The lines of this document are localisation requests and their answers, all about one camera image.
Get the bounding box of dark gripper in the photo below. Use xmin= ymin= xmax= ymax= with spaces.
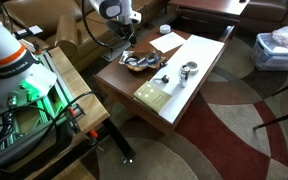
xmin=107 ymin=19 xmax=138 ymax=47

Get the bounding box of live-edge wooden plate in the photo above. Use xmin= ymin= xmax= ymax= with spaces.
xmin=123 ymin=50 xmax=168 ymax=72

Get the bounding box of grey flat board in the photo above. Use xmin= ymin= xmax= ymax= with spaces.
xmin=100 ymin=40 xmax=132 ymax=63

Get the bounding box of white round puck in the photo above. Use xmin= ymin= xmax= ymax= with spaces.
xmin=159 ymin=24 xmax=172 ymax=35

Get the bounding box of small white paper sheet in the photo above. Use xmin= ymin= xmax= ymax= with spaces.
xmin=149 ymin=31 xmax=187 ymax=54

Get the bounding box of brown wooden coffee table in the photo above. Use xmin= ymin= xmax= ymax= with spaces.
xmin=93 ymin=23 xmax=237 ymax=136

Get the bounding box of small black knob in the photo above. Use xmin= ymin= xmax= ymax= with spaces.
xmin=153 ymin=74 xmax=171 ymax=84

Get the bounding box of green booklet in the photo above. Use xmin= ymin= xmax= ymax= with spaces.
xmin=132 ymin=81 xmax=173 ymax=114

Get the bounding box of large white paper sheet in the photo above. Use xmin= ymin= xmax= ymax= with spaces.
xmin=157 ymin=34 xmax=226 ymax=125

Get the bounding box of white tape roll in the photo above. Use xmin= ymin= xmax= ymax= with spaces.
xmin=186 ymin=61 xmax=200 ymax=75

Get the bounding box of light wooden bench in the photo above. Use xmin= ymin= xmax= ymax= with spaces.
xmin=3 ymin=46 xmax=111 ymax=180

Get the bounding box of raised coffee table top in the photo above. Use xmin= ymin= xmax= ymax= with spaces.
xmin=168 ymin=0 xmax=252 ymax=20

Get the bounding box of brown leather sofa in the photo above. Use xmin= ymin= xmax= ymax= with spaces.
xmin=0 ymin=0 xmax=169 ymax=73
xmin=239 ymin=0 xmax=288 ymax=33

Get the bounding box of black clamp orange tip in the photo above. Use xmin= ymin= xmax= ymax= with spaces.
xmin=67 ymin=106 xmax=82 ymax=133
xmin=83 ymin=128 xmax=104 ymax=152

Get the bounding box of black and white flat device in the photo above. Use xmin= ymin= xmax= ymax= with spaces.
xmin=12 ymin=25 xmax=44 ymax=40

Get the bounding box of clear plastic storage bin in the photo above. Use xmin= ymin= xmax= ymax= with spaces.
xmin=251 ymin=32 xmax=288 ymax=72

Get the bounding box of patterned area rug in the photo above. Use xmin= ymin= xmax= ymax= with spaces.
xmin=83 ymin=19 xmax=288 ymax=180

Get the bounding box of blue tape ring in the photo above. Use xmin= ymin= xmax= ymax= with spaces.
xmin=146 ymin=51 xmax=160 ymax=66

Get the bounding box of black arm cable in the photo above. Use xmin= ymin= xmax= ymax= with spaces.
xmin=81 ymin=0 xmax=134 ymax=50

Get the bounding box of black metal stand frame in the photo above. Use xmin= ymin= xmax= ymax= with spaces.
xmin=3 ymin=117 xmax=137 ymax=180

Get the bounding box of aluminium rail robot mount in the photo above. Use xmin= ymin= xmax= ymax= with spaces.
xmin=0 ymin=49 xmax=87 ymax=168

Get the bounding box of black bench cable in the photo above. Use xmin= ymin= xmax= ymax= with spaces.
xmin=0 ymin=91 xmax=102 ymax=161

